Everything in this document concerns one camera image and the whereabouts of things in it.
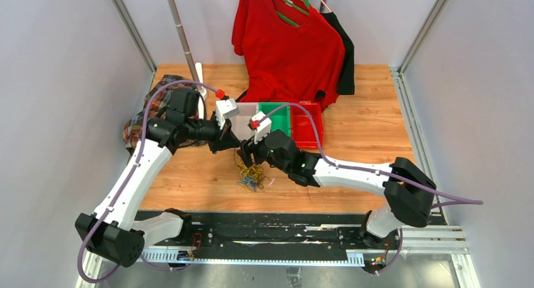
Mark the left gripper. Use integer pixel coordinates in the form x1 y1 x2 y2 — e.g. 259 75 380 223
186 113 240 154

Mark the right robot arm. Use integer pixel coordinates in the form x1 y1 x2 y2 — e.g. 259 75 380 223
237 130 436 248

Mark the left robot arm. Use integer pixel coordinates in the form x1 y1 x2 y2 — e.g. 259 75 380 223
75 88 239 267

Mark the white plastic bin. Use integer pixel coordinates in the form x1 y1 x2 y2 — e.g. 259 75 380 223
230 102 259 141

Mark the green plastic bin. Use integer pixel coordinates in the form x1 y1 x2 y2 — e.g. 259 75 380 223
258 102 292 137

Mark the red plastic bin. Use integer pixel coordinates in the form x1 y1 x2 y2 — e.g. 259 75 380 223
290 102 324 149

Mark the plaid flannel shirt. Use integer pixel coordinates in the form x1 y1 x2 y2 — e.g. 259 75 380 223
123 75 195 154

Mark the red t-shirt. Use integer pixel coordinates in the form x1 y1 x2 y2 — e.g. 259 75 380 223
231 0 344 109

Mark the black garment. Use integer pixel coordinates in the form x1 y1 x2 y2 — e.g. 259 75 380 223
321 12 355 96

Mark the green clothes hanger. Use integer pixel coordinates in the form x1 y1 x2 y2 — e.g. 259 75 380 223
273 0 312 28

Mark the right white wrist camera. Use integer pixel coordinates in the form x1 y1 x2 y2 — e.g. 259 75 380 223
249 111 272 144

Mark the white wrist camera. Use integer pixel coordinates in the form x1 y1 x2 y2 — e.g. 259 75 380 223
215 89 239 130
249 111 272 144

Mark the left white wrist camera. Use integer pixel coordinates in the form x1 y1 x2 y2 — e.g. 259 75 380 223
215 89 239 130

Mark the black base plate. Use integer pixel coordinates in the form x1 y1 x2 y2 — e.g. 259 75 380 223
160 212 398 262

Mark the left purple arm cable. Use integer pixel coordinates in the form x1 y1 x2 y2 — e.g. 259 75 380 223
76 79 219 284

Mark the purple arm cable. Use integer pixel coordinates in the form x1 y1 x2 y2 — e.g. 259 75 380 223
76 79 219 284
258 102 485 274

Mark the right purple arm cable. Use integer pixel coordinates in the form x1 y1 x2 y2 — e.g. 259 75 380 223
258 102 485 274

